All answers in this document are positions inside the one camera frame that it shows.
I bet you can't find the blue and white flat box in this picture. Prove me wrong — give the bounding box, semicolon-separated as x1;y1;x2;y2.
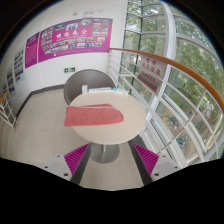
111;87;130;96

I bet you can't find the narrow magenta text poster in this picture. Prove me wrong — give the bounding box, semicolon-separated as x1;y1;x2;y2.
24;32;41;69

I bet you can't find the white photo wall poster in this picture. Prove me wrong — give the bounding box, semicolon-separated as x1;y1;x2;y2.
1;80;9;98
5;66;16;96
13;46;26;84

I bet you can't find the white netted stair railing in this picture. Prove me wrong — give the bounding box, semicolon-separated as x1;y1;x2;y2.
0;91;18;130

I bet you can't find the grey table pedestal base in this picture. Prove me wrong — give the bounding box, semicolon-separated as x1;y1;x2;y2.
89;142;121;165

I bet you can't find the grey tub chair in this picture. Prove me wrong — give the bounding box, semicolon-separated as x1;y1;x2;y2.
63;68;118;106

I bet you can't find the red-lettered warning sign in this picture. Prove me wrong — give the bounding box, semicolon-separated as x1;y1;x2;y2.
136;54;168;95

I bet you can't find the large magenta photo poster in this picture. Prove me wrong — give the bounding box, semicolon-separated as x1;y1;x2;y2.
37;17;114;64

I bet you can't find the pink towel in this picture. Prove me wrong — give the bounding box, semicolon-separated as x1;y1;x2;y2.
63;103;125;127

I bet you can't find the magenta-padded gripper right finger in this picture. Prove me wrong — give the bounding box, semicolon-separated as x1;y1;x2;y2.
128;143;183;186

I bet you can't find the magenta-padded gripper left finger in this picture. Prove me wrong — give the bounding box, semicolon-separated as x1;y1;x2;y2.
42;143;92;185

